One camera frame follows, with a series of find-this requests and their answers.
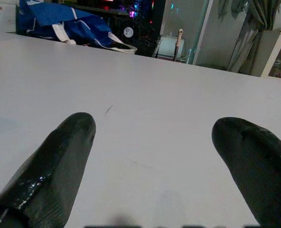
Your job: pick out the glass panel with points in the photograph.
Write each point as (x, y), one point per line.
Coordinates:
(199, 31)

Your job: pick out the white Canon box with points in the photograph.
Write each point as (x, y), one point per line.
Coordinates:
(2, 16)

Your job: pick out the white display cabinet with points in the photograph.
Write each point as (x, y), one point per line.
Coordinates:
(279, 55)

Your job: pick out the white table with grey legs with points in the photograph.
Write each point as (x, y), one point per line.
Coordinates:
(140, 114)

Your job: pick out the computer with coloured lights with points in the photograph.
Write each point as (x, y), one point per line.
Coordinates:
(140, 21)

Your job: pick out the green curtain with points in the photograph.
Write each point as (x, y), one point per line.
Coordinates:
(254, 26)

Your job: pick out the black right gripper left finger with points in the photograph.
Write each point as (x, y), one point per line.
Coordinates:
(52, 166)

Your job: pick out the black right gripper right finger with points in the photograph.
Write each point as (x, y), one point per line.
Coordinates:
(261, 166)

